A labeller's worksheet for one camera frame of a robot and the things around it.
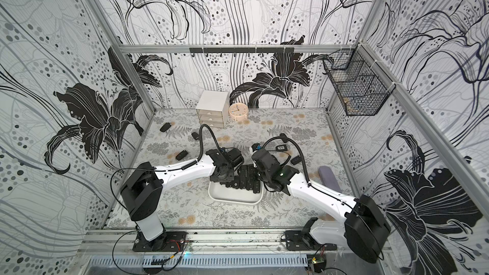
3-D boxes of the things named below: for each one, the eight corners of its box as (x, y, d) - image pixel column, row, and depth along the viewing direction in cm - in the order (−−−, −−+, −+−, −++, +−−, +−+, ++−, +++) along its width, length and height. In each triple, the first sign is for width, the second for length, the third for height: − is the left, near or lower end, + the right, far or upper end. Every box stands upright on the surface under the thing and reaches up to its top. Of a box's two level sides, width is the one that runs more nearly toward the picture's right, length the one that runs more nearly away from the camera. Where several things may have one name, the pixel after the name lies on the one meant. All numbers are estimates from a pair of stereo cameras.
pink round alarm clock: (228, 121, 116) (227, 117, 113) (229, 106, 124) (229, 102, 121) (248, 121, 116) (248, 117, 113) (248, 106, 124) (248, 102, 121)
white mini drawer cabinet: (200, 129, 112) (195, 113, 101) (205, 106, 124) (201, 89, 113) (226, 129, 112) (224, 112, 101) (229, 106, 124) (226, 89, 113)
